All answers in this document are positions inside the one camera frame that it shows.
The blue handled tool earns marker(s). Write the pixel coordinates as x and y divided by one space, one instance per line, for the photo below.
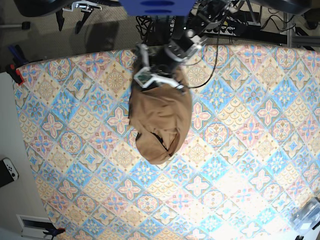
18 55

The white power strip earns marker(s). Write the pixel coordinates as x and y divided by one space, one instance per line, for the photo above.
225 30

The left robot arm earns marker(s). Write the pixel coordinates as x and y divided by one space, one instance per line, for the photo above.
157 31

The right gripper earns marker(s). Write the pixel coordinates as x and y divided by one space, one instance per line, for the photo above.
86 6

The patterned tablecloth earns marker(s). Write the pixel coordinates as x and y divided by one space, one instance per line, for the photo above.
251 158

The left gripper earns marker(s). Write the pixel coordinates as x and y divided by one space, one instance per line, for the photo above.
159 68

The black clamp bottom edge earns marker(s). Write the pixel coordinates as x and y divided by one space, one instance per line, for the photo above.
52 231

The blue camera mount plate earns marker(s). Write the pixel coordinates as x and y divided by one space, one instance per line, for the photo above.
157 7

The clear plastic box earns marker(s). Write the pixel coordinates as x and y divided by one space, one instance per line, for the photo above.
307 218

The game console with white controller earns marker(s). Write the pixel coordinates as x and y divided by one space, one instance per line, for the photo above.
8 172

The red and black clamp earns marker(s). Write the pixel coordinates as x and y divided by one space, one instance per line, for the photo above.
15 74

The white floor vent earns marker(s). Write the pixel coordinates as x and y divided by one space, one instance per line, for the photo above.
34 227

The brown t-shirt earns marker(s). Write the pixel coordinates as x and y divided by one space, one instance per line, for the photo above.
162 118

